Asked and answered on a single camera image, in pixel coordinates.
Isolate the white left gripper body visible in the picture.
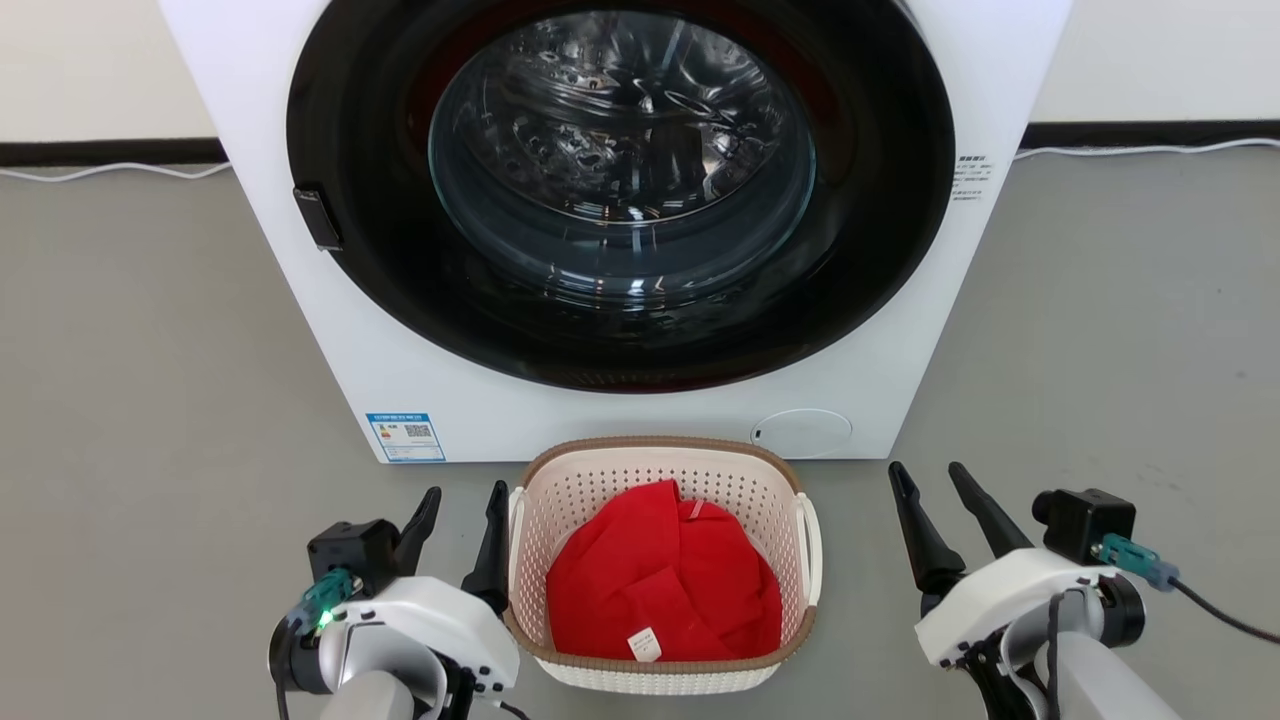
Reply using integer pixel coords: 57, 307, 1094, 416
318, 575, 522, 701

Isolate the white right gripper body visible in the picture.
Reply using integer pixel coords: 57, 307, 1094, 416
914, 547, 1109, 670

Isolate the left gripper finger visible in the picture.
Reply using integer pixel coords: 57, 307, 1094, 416
462, 480, 512, 614
395, 487, 443, 579

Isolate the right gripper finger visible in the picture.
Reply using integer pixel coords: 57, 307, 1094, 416
948, 462, 1036, 560
888, 461, 968, 617

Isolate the beige perforated laundry basket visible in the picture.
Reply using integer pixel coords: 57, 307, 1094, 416
503, 436, 824, 696

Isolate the blue energy label sticker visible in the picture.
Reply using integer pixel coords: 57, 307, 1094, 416
365, 411, 448, 464

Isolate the red garment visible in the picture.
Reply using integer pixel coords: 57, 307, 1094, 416
546, 480, 784, 664

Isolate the round white filter cover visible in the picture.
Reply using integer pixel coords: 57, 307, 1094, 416
750, 408, 854, 460

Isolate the white front-load washing machine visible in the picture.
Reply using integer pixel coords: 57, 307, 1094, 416
160, 0, 1074, 465

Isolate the black round washer door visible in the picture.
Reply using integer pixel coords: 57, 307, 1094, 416
286, 0, 957, 394

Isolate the small text sticker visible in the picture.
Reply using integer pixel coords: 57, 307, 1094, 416
953, 153, 993, 207

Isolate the green left camera plug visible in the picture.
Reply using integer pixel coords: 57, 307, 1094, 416
298, 566, 359, 633

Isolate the teal right camera plug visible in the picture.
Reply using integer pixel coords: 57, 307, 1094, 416
1090, 533, 1182, 591

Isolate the black right camera cable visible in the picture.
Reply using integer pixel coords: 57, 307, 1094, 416
1165, 577, 1280, 647

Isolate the dark washer door handle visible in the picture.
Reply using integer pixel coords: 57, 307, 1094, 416
292, 185, 345, 252

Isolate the white floor cable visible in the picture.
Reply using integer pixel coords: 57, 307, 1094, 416
1013, 137, 1280, 163
0, 160, 233, 184

